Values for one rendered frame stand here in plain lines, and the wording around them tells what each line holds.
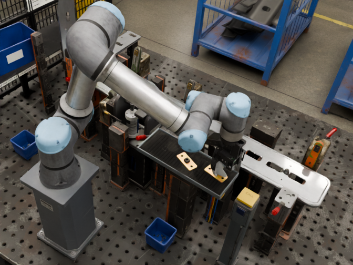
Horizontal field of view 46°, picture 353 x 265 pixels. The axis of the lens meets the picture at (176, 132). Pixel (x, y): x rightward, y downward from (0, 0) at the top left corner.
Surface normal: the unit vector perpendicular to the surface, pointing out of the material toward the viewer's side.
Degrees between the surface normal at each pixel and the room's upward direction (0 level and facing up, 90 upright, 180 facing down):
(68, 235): 91
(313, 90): 0
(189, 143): 90
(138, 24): 0
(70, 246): 89
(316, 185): 0
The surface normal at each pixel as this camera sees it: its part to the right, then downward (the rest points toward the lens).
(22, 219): 0.08, -0.70
